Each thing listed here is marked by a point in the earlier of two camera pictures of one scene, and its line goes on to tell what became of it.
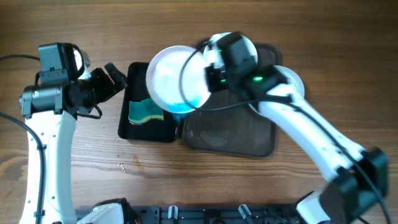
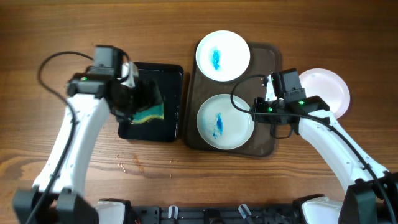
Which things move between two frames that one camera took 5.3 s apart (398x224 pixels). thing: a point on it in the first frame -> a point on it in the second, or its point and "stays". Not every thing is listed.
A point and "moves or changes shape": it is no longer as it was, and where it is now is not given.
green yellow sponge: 143,111 stays
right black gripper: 213,85 -> 259,104
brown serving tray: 231,125 stays
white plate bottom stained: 176,78 -> 222,126
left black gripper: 109,89 -> 142,99
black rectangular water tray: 135,88 stays
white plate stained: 298,90 moves or changes shape
